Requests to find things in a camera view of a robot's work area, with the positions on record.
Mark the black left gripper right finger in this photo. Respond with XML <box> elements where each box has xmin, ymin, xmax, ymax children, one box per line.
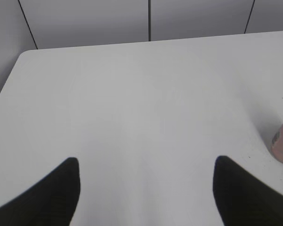
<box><xmin>213</xmin><ymin>156</ymin><xmax>283</xmax><ymax>226</ymax></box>

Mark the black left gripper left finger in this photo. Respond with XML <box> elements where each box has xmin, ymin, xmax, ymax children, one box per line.
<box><xmin>0</xmin><ymin>157</ymin><xmax>80</xmax><ymax>226</ymax></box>

